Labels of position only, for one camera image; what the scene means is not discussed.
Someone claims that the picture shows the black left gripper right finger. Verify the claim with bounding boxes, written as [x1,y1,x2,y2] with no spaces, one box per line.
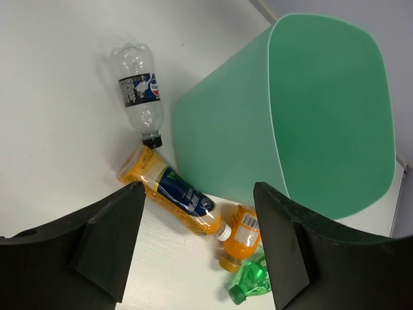
[254,182,412,309]

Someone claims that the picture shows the green plastic bottle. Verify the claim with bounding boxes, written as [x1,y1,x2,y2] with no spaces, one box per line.
[228,252,272,305]

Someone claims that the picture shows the orange bottle blue label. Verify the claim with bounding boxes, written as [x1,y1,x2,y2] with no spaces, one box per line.
[117,145,232,242]

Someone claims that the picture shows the small orange bottle barcode label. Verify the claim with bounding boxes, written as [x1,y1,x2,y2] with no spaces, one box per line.
[219,205,261,273]

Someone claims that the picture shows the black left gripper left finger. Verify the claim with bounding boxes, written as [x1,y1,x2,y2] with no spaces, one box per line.
[1,181,145,309]

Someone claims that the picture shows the green plastic bin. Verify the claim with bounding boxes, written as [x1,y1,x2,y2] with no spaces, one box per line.
[172,14,396,220]

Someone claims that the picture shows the clear bottle black label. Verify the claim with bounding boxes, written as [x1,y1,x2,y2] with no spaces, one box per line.
[110,43,164,149]

